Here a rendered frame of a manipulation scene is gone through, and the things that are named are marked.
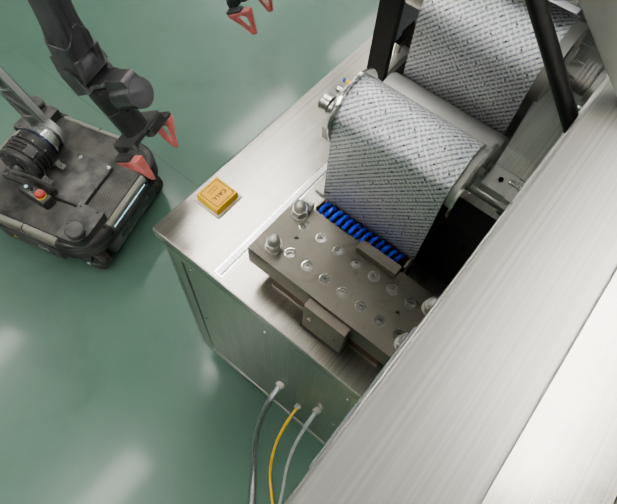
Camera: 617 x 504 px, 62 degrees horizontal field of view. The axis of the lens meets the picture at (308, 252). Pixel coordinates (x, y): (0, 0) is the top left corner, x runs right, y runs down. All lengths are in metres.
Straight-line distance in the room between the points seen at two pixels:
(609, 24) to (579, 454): 0.38
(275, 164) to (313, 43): 1.76
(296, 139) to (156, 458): 1.22
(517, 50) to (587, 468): 0.66
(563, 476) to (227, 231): 0.88
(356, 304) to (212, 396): 1.10
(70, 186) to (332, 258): 1.39
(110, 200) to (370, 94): 1.43
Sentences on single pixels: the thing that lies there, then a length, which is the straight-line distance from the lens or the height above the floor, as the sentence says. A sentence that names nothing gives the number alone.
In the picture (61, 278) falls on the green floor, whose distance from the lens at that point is 2.33.
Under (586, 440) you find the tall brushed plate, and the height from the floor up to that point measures 1.44.
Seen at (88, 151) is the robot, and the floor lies 0.24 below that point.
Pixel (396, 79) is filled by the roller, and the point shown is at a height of 1.23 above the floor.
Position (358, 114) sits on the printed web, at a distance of 0.91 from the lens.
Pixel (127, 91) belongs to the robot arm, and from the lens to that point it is 1.02.
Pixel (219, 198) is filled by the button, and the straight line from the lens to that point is 1.25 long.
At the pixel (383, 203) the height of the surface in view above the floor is 1.14.
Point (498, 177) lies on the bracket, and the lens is 0.90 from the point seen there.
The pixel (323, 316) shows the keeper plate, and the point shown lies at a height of 1.02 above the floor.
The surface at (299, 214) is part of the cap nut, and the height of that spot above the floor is 1.05.
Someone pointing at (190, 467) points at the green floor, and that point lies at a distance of 1.99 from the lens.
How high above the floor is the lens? 1.96
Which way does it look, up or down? 62 degrees down
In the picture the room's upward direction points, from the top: 6 degrees clockwise
